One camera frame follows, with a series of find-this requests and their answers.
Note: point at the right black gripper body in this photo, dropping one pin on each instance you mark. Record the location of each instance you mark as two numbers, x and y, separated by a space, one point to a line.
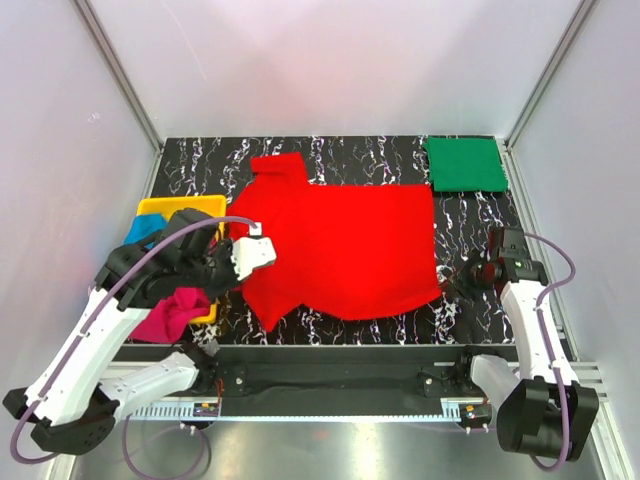
474 283

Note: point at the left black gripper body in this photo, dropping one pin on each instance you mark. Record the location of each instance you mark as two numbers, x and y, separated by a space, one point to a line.
216 273

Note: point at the red t-shirt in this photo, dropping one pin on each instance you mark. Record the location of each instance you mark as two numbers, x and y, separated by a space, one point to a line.
352 252

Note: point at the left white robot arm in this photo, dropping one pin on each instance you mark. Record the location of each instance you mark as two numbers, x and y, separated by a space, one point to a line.
71 408

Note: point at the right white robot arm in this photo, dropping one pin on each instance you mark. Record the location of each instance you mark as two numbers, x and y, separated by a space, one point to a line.
541 408

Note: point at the yellow plastic bin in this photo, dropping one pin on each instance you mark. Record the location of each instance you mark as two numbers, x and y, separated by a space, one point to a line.
213 205

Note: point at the magenta t-shirt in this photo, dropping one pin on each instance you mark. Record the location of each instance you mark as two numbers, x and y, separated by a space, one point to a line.
167 321

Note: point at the blue t-shirt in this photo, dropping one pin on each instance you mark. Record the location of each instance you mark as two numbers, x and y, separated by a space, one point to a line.
143 226

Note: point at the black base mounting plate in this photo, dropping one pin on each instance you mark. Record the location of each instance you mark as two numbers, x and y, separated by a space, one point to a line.
332 364

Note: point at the folded green t-shirt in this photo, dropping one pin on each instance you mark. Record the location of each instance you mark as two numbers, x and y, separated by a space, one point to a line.
465 164

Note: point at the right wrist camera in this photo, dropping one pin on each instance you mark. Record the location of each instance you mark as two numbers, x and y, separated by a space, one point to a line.
506 242

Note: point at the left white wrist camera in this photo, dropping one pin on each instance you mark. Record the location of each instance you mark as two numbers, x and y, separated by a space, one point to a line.
252 252

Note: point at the front aluminium rail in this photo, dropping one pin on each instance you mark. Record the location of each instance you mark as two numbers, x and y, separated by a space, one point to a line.
244 396

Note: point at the right aluminium frame post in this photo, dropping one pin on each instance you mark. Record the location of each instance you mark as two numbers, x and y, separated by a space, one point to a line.
568 38

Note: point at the aluminium frame post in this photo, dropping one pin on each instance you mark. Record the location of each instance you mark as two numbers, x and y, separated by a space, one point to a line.
568 38
107 51

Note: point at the left aluminium frame post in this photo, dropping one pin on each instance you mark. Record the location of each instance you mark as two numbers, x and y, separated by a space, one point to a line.
107 51

